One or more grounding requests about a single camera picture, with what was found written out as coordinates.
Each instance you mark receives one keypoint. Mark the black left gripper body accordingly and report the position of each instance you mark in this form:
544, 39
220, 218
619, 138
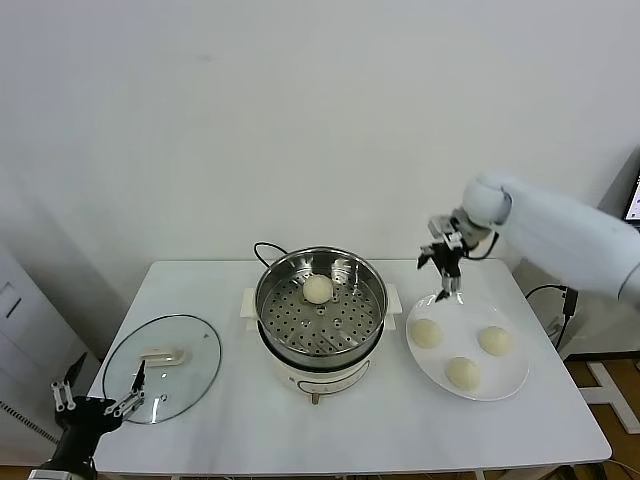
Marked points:
87, 417

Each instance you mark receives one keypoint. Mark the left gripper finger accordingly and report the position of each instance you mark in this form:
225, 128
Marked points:
75, 371
139, 380

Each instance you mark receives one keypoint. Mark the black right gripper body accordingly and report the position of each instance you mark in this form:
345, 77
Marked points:
448, 260

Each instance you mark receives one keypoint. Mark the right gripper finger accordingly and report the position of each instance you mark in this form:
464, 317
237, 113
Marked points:
424, 255
451, 285

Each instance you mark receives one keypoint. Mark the white steamed baozi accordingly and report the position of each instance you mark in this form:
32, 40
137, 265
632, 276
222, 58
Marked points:
317, 290
463, 372
495, 341
426, 334

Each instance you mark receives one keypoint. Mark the round glass pot lid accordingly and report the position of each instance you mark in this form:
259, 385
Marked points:
190, 350

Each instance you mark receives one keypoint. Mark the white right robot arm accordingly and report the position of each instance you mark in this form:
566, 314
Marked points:
550, 225

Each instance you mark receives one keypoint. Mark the steel perforated steamer basket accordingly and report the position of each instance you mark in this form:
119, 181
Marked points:
320, 262

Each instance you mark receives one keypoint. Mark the white round plate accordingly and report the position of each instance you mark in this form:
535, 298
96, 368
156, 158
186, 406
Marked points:
450, 350

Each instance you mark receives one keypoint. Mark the white side desk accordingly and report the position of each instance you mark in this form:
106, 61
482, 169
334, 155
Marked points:
540, 330

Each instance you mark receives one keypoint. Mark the white electric cooking pot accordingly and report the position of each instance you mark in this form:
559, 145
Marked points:
325, 382

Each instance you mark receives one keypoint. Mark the black laptop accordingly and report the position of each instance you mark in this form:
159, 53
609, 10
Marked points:
635, 200

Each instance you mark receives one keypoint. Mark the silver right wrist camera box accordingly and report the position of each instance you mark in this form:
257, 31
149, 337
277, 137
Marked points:
445, 225

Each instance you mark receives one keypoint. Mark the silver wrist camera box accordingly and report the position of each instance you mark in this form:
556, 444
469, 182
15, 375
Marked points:
445, 225
45, 475

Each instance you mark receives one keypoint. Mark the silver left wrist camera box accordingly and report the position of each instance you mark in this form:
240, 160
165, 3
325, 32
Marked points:
45, 475

